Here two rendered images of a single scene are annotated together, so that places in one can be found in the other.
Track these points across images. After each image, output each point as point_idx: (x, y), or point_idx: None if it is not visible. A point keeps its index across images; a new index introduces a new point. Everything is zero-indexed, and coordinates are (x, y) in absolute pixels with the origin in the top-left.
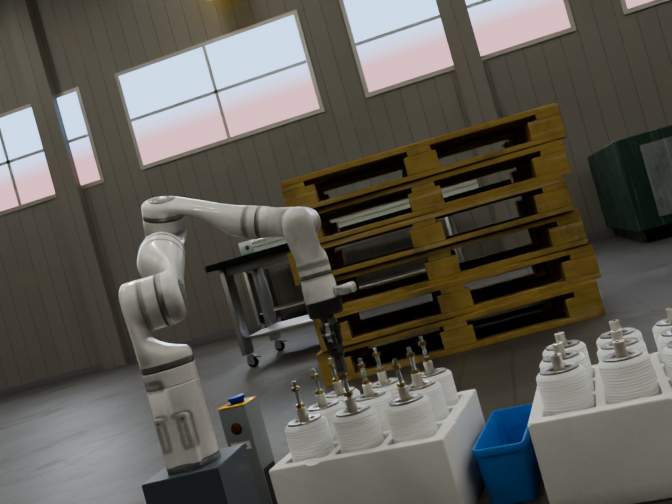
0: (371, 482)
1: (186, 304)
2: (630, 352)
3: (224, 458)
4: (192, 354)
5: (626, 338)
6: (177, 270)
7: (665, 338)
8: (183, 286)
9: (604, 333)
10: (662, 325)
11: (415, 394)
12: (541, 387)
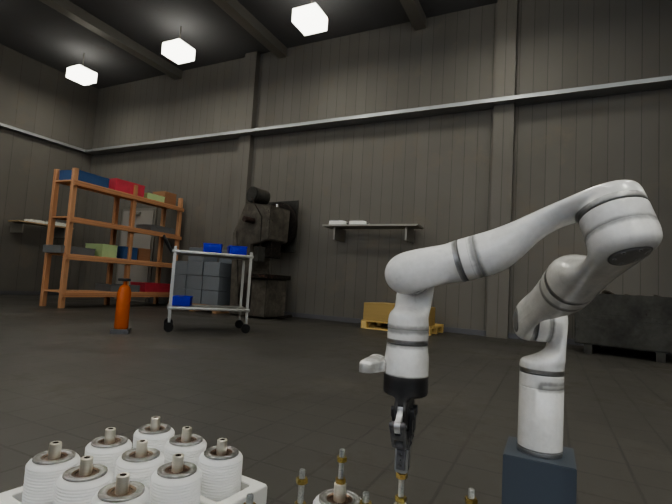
0: None
1: (513, 327)
2: (177, 439)
3: (510, 443)
4: (519, 365)
5: (123, 455)
6: (522, 300)
7: (129, 443)
8: (516, 314)
9: (81, 479)
10: (74, 455)
11: (324, 501)
12: (242, 463)
